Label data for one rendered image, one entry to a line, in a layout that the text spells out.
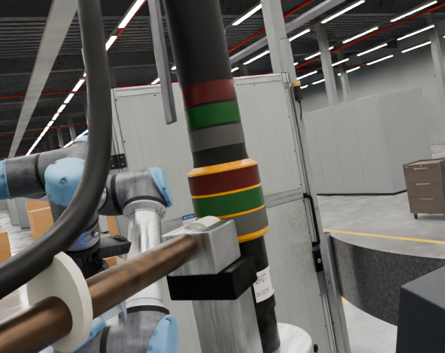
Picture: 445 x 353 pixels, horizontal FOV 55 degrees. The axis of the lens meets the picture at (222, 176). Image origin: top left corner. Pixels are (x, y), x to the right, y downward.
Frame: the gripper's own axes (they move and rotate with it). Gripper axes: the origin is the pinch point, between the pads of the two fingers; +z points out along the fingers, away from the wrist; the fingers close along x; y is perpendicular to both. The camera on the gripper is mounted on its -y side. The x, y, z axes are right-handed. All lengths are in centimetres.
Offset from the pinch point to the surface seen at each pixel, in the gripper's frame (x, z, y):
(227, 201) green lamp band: 39, -59, 25
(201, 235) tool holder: 40, -60, 28
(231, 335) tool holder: 42, -54, 29
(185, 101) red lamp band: 35, -63, 23
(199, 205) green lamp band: 38, -59, 25
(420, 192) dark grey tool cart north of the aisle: 85, 296, -583
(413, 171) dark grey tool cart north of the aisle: 66, 272, -597
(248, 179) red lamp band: 40, -60, 23
